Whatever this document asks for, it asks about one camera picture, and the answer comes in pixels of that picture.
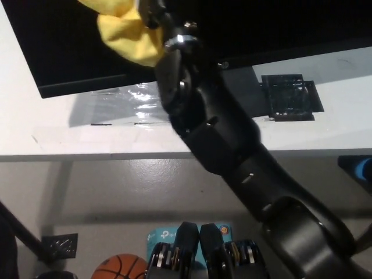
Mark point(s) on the black table foot plate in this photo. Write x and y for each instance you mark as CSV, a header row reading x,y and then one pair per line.
x,y
62,245

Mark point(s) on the yellow microfibre cloth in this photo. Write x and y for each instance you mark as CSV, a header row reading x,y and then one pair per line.
x,y
128,37

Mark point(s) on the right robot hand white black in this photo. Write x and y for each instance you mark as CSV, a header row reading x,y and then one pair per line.
x,y
155,14

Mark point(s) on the clear plastic tape sheet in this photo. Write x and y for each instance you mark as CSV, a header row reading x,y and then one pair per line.
x,y
136,98

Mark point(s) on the black HP monitor with stand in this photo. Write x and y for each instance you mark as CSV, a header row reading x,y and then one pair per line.
x,y
72,43

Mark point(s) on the blue cylinder object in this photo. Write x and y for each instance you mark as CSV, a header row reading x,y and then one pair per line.
x,y
364,169

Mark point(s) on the white desk leg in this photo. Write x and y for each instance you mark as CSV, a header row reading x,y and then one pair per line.
x,y
62,189

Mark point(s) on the dark metal pole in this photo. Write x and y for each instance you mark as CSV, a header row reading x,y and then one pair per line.
x,y
365,239
26,235

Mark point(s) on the orange basketball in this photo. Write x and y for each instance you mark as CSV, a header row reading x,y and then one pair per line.
x,y
119,268

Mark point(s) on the teal TP-Link box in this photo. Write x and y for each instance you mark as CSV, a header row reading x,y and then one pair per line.
x,y
162,234

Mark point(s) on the large black tape square patch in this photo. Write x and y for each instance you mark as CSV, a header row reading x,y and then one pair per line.
x,y
293,101

